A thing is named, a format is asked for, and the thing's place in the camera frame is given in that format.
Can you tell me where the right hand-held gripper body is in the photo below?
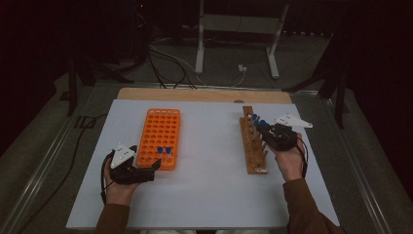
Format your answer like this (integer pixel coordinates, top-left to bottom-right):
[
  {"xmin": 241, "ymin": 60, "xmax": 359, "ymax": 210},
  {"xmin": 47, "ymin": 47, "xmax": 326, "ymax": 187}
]
[{"xmin": 267, "ymin": 114, "xmax": 314, "ymax": 152}]

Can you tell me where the white table cover sheet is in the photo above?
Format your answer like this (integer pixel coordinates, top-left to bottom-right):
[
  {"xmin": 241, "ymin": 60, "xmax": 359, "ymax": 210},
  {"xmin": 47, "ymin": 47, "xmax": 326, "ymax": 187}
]
[{"xmin": 65, "ymin": 98, "xmax": 340, "ymax": 230}]

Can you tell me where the person's right hand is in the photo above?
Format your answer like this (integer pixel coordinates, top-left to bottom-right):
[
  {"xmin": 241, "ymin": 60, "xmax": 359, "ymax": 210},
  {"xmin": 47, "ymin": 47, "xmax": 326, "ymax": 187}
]
[{"xmin": 268, "ymin": 134, "xmax": 307, "ymax": 182}]

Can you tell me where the bundle of black floor cables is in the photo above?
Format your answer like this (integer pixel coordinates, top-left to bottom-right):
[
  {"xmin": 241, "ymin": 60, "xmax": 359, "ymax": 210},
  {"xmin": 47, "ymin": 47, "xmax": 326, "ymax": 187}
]
[{"xmin": 147, "ymin": 42, "xmax": 198, "ymax": 90}]

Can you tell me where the wooden table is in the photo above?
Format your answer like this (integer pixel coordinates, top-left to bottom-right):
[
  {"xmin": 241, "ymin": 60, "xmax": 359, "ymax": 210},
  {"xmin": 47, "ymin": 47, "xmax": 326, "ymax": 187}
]
[{"xmin": 117, "ymin": 87, "xmax": 292, "ymax": 104}]

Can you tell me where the right hand-held gripper cable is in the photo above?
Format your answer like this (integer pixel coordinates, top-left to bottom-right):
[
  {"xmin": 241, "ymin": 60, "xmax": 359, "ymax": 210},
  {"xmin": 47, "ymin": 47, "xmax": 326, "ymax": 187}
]
[{"xmin": 295, "ymin": 136, "xmax": 310, "ymax": 179}]

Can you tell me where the black stand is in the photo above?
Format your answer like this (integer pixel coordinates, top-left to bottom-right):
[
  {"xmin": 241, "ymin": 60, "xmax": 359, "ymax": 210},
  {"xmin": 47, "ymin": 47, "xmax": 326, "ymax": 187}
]
[
  {"xmin": 282, "ymin": 35, "xmax": 351, "ymax": 130},
  {"xmin": 66, "ymin": 55, "xmax": 134, "ymax": 117}
]

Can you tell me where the aluminium floor rail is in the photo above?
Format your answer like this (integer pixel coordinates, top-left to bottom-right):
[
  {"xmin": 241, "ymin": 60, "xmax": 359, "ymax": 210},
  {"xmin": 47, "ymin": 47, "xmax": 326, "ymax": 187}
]
[
  {"xmin": 0, "ymin": 87, "xmax": 95, "ymax": 234},
  {"xmin": 320, "ymin": 97, "xmax": 394, "ymax": 234}
]

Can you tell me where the left hand-held gripper cable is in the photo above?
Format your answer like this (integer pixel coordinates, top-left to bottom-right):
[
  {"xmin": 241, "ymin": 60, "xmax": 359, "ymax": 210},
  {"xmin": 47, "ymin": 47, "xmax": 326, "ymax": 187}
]
[{"xmin": 99, "ymin": 151, "xmax": 115, "ymax": 205}]

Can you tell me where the person's left hand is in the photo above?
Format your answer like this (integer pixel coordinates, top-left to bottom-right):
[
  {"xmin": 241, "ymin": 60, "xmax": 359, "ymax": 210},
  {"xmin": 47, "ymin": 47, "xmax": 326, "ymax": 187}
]
[{"xmin": 103, "ymin": 155, "xmax": 141, "ymax": 207}]

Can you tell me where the hand-held gripper cable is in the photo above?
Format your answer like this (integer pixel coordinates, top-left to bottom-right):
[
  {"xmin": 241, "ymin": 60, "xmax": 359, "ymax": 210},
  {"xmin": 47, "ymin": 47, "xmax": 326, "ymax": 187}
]
[
  {"xmin": 295, "ymin": 136, "xmax": 310, "ymax": 179},
  {"xmin": 99, "ymin": 151, "xmax": 115, "ymax": 205}
]

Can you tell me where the grey metal stand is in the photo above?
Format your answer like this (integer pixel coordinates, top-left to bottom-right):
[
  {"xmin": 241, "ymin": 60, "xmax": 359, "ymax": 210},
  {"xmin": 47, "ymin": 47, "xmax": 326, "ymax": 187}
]
[{"xmin": 194, "ymin": 0, "xmax": 290, "ymax": 80}]

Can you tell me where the orange plastic test tube rack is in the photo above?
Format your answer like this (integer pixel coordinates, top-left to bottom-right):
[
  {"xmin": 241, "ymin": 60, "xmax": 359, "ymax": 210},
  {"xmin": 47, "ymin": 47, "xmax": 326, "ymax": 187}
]
[{"xmin": 135, "ymin": 107, "xmax": 181, "ymax": 172}]

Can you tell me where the white plug with cable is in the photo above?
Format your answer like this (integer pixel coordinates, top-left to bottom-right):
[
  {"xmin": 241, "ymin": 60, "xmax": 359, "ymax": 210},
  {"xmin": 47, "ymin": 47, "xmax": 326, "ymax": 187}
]
[{"xmin": 198, "ymin": 63, "xmax": 248, "ymax": 88}]

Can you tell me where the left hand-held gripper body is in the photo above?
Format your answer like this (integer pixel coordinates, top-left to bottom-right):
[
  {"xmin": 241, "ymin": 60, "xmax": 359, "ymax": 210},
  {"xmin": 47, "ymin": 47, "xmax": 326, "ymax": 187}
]
[{"xmin": 109, "ymin": 142, "xmax": 156, "ymax": 185}]

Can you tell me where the black floor cable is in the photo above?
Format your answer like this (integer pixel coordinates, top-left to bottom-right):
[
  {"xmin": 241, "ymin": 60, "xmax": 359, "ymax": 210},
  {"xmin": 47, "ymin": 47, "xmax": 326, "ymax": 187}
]
[{"xmin": 19, "ymin": 113, "xmax": 108, "ymax": 234}]

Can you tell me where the wooden test tube rack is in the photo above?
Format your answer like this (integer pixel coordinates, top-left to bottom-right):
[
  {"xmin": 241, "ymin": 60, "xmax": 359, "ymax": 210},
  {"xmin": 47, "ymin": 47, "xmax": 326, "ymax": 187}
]
[{"xmin": 239, "ymin": 105, "xmax": 270, "ymax": 175}]

